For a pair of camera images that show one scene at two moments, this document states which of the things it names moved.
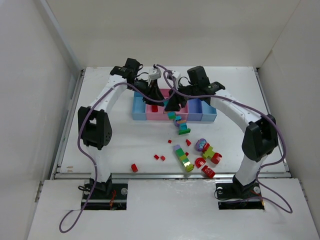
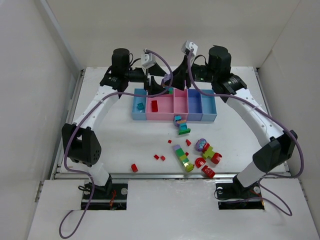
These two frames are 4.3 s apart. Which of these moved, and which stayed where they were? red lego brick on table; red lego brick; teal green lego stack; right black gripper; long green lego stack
Moved: right black gripper
Stayed: long green lego stack; teal green lego stack; red lego brick on table; red lego brick
